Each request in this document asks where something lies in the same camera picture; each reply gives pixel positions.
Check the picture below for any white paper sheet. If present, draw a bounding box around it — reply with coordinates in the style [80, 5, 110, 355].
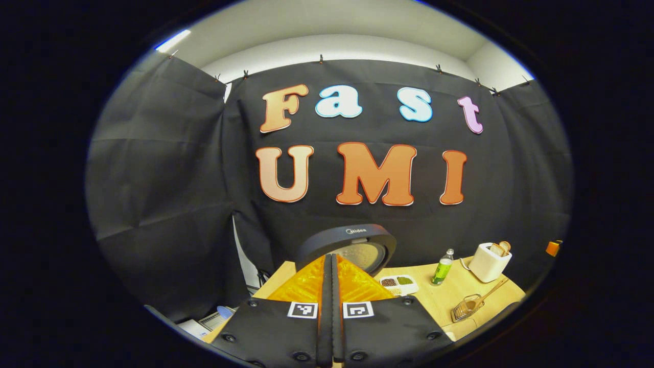
[176, 313, 225, 340]

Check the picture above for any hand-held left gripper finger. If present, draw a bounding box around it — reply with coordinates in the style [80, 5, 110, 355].
[212, 254, 334, 368]
[332, 254, 454, 368]

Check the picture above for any black backdrop cloth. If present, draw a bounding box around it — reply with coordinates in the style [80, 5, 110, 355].
[84, 51, 573, 325]

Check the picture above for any black lidded rice cooker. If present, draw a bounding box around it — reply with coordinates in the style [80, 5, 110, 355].
[295, 223, 398, 278]

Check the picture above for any white toaster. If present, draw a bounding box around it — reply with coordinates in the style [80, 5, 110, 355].
[468, 242, 512, 283]

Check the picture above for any green drink bottle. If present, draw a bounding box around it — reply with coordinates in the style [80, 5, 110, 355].
[431, 249, 455, 286]

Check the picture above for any white divided rice tray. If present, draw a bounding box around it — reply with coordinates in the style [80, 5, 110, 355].
[379, 274, 419, 297]

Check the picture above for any ceiling light panel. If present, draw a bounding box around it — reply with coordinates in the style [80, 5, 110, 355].
[155, 29, 192, 53]

